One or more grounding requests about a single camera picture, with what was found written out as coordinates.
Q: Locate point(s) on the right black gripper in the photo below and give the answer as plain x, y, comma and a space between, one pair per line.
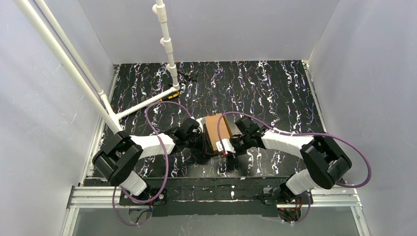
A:
237, 140

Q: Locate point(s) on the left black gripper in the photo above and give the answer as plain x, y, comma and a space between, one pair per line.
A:
198, 137

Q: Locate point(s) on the brown cardboard box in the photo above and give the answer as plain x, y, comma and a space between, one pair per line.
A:
216, 124

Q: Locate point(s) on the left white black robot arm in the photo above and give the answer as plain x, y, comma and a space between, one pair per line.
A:
117, 158

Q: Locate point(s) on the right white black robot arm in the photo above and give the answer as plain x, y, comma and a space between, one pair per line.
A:
326, 163

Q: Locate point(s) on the black pliers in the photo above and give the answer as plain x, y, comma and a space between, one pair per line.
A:
187, 78

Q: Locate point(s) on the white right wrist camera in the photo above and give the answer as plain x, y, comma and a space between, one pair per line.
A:
225, 147

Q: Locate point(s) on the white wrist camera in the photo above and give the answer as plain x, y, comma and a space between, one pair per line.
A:
225, 147
201, 122

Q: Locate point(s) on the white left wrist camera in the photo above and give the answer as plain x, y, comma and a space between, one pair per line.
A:
201, 122

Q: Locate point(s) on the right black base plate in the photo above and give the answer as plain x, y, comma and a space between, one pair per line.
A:
276, 196

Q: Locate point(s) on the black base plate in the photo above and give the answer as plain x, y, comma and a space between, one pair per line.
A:
276, 196
128, 199

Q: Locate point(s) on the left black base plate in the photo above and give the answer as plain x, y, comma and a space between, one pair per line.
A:
128, 199

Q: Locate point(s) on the white PVC pipe frame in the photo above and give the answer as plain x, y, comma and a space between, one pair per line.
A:
44, 21

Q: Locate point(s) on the aluminium rail frame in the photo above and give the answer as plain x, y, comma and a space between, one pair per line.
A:
216, 194

